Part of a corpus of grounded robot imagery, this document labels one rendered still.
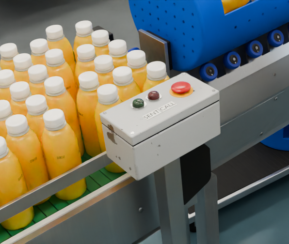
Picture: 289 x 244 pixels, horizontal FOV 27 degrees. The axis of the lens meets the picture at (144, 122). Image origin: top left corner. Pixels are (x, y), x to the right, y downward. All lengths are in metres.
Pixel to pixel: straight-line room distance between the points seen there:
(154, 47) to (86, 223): 0.45
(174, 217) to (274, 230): 1.16
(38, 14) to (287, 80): 2.83
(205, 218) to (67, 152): 0.67
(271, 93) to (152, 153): 0.59
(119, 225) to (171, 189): 0.15
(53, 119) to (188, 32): 0.40
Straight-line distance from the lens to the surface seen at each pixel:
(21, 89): 1.23
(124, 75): 1.21
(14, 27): 4.11
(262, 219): 2.42
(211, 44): 1.36
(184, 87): 1.11
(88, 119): 1.25
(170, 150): 1.10
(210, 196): 1.68
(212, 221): 1.75
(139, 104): 1.08
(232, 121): 1.53
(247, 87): 1.53
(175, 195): 1.22
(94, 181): 1.26
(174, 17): 1.39
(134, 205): 1.28
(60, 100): 1.23
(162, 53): 1.41
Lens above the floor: 1.70
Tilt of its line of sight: 35 degrees down
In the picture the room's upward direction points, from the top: 7 degrees counter-clockwise
